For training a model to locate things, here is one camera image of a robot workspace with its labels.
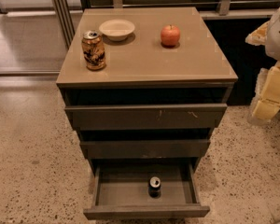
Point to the grey middle drawer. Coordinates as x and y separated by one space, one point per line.
145 149

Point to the grey drawer cabinet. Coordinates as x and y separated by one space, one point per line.
142 71

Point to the grey open bottom drawer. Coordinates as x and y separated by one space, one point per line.
121 192

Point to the white bowl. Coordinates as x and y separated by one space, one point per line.
117 30

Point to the grey top drawer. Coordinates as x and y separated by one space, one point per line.
145 117

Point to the blue pepsi can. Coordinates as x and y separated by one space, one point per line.
154 187

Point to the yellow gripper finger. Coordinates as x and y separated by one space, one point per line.
266 103
258 37

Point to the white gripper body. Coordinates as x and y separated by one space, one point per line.
279 36

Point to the gold patterned drink can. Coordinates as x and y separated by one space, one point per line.
93 50

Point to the red apple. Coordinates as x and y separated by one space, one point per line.
170 35

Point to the metal railing frame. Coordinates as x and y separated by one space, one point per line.
228 20

